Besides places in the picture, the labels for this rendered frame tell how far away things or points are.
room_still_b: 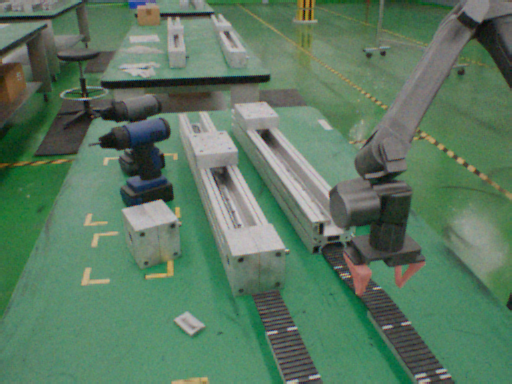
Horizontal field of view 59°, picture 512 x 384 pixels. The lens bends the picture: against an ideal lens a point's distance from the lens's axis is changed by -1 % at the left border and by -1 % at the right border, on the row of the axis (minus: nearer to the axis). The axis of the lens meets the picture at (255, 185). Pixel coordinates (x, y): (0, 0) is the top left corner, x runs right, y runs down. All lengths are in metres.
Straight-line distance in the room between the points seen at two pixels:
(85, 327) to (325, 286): 0.45
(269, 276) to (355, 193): 0.27
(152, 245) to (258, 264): 0.23
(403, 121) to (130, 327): 0.58
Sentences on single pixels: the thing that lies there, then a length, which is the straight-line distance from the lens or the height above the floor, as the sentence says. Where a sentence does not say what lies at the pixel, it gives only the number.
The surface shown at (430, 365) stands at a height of 0.81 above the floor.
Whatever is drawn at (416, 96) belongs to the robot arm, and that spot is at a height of 1.14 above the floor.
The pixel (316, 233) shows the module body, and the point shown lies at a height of 0.83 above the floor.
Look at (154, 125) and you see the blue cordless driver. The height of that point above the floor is 0.99.
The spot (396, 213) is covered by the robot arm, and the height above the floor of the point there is 1.00.
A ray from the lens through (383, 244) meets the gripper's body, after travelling 0.77.
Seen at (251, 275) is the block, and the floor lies 0.82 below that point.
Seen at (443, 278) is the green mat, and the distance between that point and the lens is 1.01.
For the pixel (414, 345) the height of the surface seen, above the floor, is 0.81.
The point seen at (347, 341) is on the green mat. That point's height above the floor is 0.78.
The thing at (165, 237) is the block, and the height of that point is 0.84.
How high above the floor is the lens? 1.36
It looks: 27 degrees down
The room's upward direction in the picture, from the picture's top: straight up
